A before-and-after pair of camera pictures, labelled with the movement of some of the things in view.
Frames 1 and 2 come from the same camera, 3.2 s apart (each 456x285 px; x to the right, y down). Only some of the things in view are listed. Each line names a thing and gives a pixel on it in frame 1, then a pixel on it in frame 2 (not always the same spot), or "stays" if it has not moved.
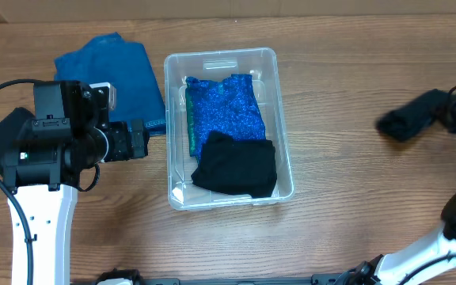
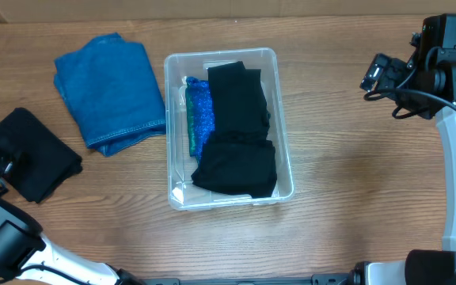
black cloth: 237,167 stays
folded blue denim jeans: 111,59 stays
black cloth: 404,122 -> 238,99
